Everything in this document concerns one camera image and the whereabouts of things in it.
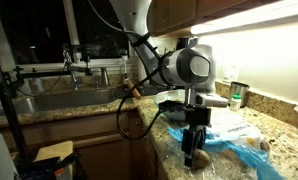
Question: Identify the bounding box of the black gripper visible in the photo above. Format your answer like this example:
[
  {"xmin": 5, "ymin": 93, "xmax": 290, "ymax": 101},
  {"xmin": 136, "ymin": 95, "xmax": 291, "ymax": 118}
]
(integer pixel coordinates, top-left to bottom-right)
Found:
[{"xmin": 181, "ymin": 107, "xmax": 213, "ymax": 168}]

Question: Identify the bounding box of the brown potato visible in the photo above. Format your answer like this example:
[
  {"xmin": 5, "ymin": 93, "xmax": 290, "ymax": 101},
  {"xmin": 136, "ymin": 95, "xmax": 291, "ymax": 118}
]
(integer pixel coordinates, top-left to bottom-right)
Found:
[
  {"xmin": 259, "ymin": 139, "xmax": 271, "ymax": 154},
  {"xmin": 192, "ymin": 148, "xmax": 212, "ymax": 169}
]

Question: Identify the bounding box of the white rounded robot base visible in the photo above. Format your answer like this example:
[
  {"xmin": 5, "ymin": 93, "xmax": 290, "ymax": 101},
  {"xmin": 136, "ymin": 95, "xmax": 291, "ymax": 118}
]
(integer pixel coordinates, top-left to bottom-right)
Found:
[{"xmin": 0, "ymin": 129, "xmax": 19, "ymax": 180}]

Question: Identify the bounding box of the blue plastic potato bag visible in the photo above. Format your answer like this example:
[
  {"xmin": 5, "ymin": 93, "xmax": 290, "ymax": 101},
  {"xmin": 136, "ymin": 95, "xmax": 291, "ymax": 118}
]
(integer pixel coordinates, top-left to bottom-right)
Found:
[{"xmin": 167, "ymin": 109, "xmax": 285, "ymax": 180}]

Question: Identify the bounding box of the white bottle green cap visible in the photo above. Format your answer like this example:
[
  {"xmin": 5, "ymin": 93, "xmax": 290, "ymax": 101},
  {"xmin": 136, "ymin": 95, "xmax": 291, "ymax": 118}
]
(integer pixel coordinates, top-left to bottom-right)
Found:
[{"xmin": 229, "ymin": 94, "xmax": 242, "ymax": 112}]

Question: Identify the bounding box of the stainless steel cup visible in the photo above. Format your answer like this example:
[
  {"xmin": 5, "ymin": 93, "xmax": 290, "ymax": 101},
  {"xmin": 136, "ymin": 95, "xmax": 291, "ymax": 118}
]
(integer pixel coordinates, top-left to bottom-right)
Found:
[{"xmin": 228, "ymin": 81, "xmax": 251, "ymax": 108}]

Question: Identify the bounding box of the black dish tray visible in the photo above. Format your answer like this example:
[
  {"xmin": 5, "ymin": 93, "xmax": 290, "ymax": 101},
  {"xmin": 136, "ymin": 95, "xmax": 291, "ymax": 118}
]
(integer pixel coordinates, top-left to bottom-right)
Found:
[{"xmin": 117, "ymin": 83, "xmax": 167, "ymax": 99}]

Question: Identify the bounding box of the wooden base cabinet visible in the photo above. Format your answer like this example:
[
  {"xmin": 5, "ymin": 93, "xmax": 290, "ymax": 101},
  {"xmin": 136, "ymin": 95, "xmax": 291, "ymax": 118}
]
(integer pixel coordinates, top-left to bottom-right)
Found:
[{"xmin": 0, "ymin": 109, "xmax": 167, "ymax": 180}]

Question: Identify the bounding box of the white dish brush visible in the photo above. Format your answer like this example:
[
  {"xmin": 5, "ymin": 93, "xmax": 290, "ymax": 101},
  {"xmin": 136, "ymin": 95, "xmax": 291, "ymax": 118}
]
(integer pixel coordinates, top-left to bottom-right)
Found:
[{"xmin": 121, "ymin": 54, "xmax": 129, "ymax": 83}]

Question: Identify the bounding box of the metal soap dispenser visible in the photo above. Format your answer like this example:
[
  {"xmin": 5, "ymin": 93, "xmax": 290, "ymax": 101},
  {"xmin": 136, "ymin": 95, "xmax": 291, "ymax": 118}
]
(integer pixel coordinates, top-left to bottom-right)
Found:
[{"xmin": 99, "ymin": 66, "xmax": 110, "ymax": 87}]

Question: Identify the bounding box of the under cabinet light strip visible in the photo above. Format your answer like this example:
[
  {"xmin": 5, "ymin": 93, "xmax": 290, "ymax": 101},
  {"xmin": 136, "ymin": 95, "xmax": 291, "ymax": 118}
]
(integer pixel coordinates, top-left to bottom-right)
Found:
[{"xmin": 190, "ymin": 0, "xmax": 298, "ymax": 36}]

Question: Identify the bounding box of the metal faucet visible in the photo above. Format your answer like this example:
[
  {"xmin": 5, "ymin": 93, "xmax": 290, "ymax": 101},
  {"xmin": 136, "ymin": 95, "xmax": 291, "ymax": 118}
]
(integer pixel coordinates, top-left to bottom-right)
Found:
[{"xmin": 63, "ymin": 49, "xmax": 81, "ymax": 92}]

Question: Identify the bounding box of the stainless steel sink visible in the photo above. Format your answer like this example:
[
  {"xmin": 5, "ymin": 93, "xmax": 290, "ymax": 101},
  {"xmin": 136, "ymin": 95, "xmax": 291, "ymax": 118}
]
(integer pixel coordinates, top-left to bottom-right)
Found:
[{"xmin": 12, "ymin": 89, "xmax": 118, "ymax": 115}]

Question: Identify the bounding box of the cardboard box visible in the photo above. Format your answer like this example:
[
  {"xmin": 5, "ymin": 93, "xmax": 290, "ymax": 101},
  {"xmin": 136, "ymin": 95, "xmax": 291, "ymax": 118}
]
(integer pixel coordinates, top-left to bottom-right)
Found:
[{"xmin": 33, "ymin": 140, "xmax": 75, "ymax": 180}]

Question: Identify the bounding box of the black tripod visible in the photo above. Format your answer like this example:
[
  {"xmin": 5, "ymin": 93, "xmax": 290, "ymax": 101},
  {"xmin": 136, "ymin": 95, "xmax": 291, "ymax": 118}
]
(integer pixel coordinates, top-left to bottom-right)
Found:
[{"xmin": 0, "ymin": 33, "xmax": 77, "ymax": 180}]

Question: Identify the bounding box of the white framed window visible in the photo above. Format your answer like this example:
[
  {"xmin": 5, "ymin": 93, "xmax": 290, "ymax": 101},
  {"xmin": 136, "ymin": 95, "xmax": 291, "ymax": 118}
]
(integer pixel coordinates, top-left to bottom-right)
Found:
[{"xmin": 0, "ymin": 0, "xmax": 138, "ymax": 68}]

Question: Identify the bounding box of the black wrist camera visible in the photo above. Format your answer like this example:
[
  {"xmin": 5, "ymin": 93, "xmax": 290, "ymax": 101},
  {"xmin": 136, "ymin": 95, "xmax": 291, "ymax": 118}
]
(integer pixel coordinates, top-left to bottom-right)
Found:
[{"xmin": 158, "ymin": 100, "xmax": 190, "ymax": 113}]

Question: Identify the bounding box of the white wall outlet plate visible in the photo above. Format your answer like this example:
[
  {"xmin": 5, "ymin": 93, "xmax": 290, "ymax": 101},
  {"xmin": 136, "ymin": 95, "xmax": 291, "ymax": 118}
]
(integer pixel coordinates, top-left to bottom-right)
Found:
[{"xmin": 221, "ymin": 64, "xmax": 240, "ymax": 83}]

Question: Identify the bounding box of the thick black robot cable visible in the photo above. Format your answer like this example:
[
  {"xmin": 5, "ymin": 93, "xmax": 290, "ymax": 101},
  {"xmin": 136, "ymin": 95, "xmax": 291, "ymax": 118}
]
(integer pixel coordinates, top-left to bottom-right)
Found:
[{"xmin": 85, "ymin": 0, "xmax": 187, "ymax": 141}]

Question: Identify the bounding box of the wooden handle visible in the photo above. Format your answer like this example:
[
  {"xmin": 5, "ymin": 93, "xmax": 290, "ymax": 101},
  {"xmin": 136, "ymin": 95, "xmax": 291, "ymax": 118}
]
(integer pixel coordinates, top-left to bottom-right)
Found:
[{"xmin": 125, "ymin": 78, "xmax": 142, "ymax": 100}]

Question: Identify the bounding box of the wooden wall cabinet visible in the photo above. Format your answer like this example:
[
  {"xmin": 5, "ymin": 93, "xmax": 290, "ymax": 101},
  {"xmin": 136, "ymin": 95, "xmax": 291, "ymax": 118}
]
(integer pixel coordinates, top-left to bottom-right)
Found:
[{"xmin": 147, "ymin": 0, "xmax": 280, "ymax": 38}]

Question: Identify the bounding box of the thin black cable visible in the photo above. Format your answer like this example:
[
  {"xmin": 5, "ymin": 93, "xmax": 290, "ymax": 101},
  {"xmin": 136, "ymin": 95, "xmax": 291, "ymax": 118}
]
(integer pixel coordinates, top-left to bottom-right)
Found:
[{"xmin": 15, "ymin": 63, "xmax": 70, "ymax": 98}]

